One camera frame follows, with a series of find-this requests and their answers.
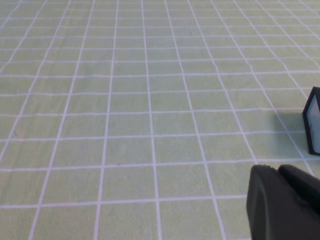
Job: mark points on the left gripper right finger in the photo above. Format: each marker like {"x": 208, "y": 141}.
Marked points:
{"x": 305, "y": 188}

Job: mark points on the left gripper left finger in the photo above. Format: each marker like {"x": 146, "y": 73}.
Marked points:
{"x": 270, "y": 212}

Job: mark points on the black glasses case box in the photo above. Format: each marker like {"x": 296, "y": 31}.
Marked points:
{"x": 315, "y": 120}

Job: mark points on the green white-grid tablecloth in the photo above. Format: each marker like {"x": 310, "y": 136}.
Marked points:
{"x": 125, "y": 112}

